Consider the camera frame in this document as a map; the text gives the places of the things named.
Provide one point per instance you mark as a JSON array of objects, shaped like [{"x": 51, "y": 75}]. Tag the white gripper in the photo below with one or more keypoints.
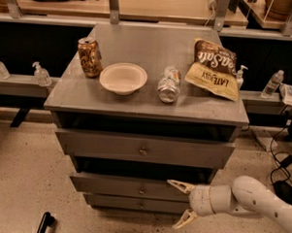
[{"x": 199, "y": 199}]

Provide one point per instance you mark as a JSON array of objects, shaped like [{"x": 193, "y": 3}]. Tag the grey drawer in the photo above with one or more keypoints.
[
  {"x": 136, "y": 179},
  {"x": 135, "y": 204},
  {"x": 138, "y": 148}
]

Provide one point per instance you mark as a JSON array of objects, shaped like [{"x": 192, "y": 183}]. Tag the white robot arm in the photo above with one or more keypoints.
[{"x": 245, "y": 197}]

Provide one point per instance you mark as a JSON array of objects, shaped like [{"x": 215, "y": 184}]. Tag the grey bottom drawer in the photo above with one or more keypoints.
[{"x": 135, "y": 204}]

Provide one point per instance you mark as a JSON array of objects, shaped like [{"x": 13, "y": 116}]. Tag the grey drawer cabinet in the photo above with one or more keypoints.
[{"x": 78, "y": 102}]

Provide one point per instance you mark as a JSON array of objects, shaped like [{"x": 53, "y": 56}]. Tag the grey top drawer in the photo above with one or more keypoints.
[{"x": 138, "y": 148}]

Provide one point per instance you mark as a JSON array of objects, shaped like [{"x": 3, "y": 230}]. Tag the white flat box on floor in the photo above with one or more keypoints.
[{"x": 265, "y": 139}]

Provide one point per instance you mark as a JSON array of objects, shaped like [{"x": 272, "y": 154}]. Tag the brown yellow chip bag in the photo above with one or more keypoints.
[{"x": 214, "y": 69}]

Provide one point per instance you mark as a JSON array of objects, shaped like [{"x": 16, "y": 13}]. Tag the white pump bottle right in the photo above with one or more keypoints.
[{"x": 239, "y": 76}]

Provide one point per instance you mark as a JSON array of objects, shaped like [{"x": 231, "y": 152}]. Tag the white paper bowl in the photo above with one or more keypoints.
[{"x": 123, "y": 78}]

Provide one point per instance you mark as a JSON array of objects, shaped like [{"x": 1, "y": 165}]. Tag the clear water bottle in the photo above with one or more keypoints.
[{"x": 273, "y": 84}]

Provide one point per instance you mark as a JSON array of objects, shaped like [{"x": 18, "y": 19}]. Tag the black object on floor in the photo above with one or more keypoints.
[{"x": 47, "y": 221}]

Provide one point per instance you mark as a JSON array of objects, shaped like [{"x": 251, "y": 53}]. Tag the folded paper packet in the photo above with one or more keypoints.
[{"x": 286, "y": 93}]

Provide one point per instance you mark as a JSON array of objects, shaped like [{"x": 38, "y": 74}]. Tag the orange soda can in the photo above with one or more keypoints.
[{"x": 90, "y": 57}]

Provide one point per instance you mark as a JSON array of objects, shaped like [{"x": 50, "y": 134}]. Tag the clear sanitizer pump bottle left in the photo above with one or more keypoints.
[{"x": 42, "y": 75}]

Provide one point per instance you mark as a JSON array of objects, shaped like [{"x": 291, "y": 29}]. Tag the wooden shelf rack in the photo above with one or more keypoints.
[{"x": 228, "y": 17}]

